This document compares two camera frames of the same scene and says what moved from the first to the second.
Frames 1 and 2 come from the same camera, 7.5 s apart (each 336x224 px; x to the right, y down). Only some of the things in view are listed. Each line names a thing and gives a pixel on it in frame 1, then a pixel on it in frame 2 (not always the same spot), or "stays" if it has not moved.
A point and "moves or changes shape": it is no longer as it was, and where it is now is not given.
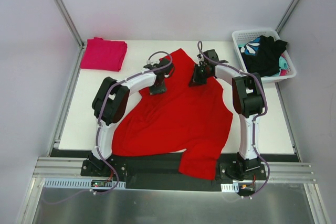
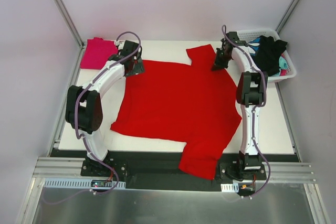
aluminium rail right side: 290,172 stays
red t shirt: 195,119 moves or changes shape
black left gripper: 157,89 → 135,67
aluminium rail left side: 60,168 stays
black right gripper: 195,78 → 220,57
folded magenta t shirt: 100,54 stays
